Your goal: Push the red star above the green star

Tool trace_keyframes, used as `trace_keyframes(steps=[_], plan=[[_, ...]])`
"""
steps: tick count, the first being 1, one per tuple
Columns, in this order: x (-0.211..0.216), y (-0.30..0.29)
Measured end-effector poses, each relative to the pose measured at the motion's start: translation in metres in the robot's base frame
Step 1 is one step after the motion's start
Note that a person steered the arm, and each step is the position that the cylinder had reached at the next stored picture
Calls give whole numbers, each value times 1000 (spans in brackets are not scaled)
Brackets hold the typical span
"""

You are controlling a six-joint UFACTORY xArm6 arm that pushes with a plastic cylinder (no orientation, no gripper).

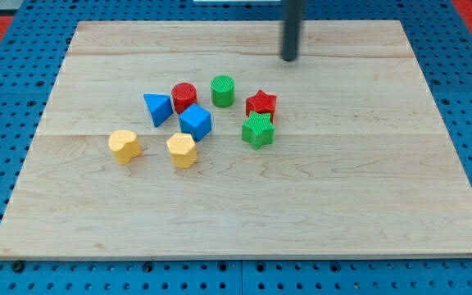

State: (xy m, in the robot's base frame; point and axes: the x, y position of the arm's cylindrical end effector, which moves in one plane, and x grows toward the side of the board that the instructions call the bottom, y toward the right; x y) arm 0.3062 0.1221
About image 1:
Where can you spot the green star block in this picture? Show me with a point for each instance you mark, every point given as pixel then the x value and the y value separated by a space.
pixel 258 130

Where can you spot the red star block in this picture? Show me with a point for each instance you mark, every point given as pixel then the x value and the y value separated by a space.
pixel 261 103

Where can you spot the blue cube block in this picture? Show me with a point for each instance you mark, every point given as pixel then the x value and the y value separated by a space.
pixel 196 121

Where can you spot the wooden board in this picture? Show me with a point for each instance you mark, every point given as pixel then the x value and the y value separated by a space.
pixel 362 166

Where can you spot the yellow hexagon block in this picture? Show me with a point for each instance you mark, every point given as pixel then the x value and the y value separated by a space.
pixel 182 149

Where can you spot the green cylinder block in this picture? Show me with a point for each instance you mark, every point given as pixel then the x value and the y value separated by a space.
pixel 222 91

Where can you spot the red cylinder block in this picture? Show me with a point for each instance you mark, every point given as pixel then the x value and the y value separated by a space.
pixel 183 96

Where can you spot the blue triangle block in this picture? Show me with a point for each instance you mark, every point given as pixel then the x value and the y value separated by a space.
pixel 159 107

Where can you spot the yellow heart block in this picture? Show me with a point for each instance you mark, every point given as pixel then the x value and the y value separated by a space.
pixel 124 146

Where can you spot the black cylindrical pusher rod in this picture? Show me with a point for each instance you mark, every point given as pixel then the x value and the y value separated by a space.
pixel 293 14

